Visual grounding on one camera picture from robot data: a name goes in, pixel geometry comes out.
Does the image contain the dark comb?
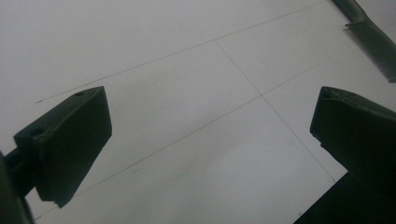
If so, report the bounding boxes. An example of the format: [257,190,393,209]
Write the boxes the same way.
[331,0,396,84]

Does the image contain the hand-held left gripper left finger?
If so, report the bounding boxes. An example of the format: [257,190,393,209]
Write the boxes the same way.
[13,86,113,209]

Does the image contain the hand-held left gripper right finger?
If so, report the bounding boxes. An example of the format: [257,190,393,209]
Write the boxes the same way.
[309,86,396,204]

